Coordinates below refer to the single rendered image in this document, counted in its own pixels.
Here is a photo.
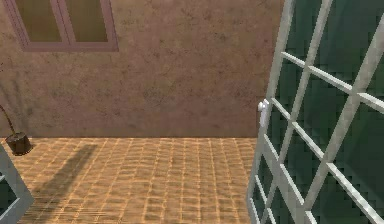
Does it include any pink framed window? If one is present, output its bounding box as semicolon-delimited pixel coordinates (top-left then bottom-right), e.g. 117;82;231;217
2;0;120;53

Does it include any white door handle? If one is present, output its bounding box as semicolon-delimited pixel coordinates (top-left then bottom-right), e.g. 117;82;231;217
257;98;270;128

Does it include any white glazed door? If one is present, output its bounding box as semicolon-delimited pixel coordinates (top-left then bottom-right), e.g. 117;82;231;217
0;143;36;224
246;0;384;224

